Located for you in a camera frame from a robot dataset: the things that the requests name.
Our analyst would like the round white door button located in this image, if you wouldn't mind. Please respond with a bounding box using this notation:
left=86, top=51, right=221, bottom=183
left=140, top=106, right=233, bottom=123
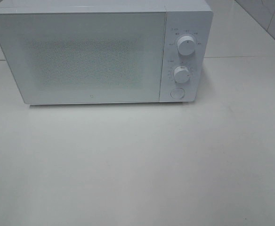
left=170, top=88, right=185, bottom=99

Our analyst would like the white timer knob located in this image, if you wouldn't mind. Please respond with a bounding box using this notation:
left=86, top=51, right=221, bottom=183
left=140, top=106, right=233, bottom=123
left=173, top=66, right=191, bottom=83

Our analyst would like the white microwave door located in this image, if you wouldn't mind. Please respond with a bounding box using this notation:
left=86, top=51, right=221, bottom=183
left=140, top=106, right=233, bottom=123
left=0, top=12, right=165, bottom=105

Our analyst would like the upper white power knob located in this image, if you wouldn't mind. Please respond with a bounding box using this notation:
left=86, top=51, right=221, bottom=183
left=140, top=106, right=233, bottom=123
left=177, top=34, right=196, bottom=56

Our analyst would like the white microwave oven body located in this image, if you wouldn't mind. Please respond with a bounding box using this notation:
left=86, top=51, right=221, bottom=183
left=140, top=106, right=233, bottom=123
left=0, top=0, right=213, bottom=104

